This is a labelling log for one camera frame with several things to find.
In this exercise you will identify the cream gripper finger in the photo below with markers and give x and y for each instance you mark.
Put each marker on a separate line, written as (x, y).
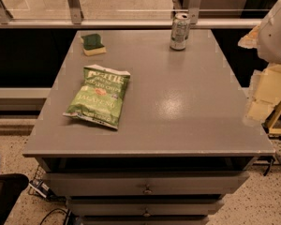
(264, 92)
(249, 41)

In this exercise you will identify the green white 7up can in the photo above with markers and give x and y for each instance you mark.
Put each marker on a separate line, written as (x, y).
(179, 31)

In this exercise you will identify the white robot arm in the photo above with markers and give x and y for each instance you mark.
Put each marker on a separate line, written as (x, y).
(269, 37)

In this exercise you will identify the grey drawer cabinet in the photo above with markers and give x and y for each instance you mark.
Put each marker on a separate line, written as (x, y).
(182, 113)

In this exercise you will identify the green yellow sponge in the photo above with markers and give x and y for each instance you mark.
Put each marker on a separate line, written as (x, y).
(92, 44)

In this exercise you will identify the green jalapeno chip bag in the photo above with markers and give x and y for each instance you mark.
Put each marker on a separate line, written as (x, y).
(101, 97)

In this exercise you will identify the middle grey drawer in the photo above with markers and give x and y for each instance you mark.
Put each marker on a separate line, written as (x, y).
(146, 208)

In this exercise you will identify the grey drawer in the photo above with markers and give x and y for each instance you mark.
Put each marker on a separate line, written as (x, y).
(144, 183)
(146, 208)

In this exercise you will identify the top grey drawer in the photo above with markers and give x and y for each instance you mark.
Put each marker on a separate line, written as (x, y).
(144, 183)

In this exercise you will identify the metal window railing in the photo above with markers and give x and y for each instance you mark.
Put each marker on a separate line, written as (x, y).
(130, 13)

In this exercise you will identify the power strip on floor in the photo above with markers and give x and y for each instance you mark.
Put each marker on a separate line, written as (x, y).
(41, 188)

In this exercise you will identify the black chair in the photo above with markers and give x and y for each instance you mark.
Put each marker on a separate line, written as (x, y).
(11, 187)

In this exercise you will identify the yellow wooden frame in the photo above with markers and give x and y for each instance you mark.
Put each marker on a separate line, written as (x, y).
(272, 123)

